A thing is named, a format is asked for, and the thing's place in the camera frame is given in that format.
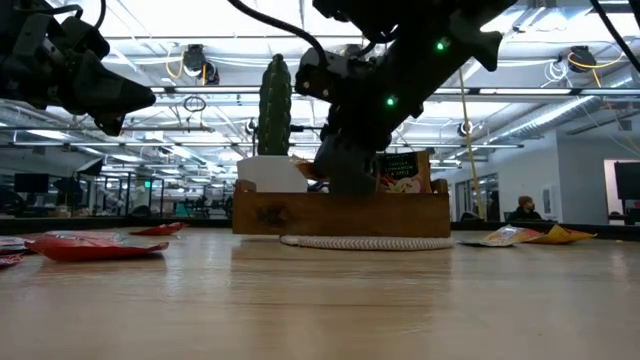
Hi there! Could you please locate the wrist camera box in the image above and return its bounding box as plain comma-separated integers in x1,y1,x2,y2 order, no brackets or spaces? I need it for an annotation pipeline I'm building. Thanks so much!
293,47,352,105
59,18,112,65

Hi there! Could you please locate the green cactus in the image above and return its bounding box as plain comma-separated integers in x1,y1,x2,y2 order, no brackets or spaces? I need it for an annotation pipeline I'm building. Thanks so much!
256,53,294,157

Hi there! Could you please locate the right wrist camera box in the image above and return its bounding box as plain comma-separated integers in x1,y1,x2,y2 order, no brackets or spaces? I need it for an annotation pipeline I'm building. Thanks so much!
293,47,352,105

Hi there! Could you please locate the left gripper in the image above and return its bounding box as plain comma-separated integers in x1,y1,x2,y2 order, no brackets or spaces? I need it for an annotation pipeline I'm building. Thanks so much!
21,0,157,137

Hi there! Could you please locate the person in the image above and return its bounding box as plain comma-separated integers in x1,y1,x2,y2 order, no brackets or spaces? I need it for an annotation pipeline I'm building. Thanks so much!
504,194,545,223

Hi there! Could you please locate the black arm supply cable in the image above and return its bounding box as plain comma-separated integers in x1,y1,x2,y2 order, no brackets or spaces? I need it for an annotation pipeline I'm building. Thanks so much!
588,0,640,57

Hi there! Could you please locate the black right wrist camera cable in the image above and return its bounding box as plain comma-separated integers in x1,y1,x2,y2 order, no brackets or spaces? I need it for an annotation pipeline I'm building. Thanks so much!
226,0,332,69

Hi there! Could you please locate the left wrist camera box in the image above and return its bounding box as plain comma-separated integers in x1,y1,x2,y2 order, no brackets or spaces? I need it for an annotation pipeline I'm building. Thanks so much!
59,18,112,65

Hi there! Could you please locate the long ceiling light rail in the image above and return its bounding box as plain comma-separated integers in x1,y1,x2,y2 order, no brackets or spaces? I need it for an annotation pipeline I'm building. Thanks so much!
130,85,640,97

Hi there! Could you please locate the silver air duct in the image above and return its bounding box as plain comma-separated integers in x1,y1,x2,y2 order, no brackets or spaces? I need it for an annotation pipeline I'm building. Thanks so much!
497,59,640,142

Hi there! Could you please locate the wooden three-compartment tray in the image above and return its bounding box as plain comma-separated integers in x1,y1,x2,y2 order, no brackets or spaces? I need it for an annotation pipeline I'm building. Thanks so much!
232,178,452,239

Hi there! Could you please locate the white hexagonal plant pot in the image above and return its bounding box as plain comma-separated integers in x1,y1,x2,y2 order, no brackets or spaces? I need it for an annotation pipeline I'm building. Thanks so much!
236,155,310,194

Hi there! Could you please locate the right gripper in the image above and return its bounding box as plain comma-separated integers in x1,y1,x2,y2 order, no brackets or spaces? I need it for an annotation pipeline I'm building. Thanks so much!
313,47,431,196

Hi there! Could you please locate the round woven rope placemat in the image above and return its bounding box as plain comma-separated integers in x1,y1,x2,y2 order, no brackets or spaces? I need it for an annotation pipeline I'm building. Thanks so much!
278,234,455,252

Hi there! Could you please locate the yellow cable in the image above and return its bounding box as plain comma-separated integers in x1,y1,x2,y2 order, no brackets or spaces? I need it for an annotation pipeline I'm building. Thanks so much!
457,69,485,221

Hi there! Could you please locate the dark monitor screen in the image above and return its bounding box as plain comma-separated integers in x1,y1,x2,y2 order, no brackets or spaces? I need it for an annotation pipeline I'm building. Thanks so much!
613,160,640,202
13,172,51,195

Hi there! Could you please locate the black ceiling cable reel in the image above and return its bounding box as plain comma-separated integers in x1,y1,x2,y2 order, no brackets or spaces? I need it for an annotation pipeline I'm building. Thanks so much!
567,45,597,75
180,43,221,86

